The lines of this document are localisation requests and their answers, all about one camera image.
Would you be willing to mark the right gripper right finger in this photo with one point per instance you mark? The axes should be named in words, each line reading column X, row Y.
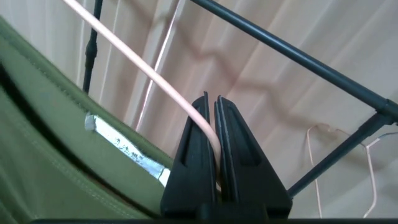
column 252, row 186

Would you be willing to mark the pink clothes hanger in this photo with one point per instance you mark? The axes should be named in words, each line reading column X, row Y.
column 314, row 171
column 140, row 63

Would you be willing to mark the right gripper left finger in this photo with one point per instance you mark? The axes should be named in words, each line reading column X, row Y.
column 189, row 186

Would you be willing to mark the black clothes rack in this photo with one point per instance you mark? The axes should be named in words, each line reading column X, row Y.
column 280, row 46

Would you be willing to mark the green long-sleeved shirt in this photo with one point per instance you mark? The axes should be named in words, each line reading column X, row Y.
column 46, row 155

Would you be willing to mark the beige curtain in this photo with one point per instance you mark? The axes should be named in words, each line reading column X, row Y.
column 248, row 93

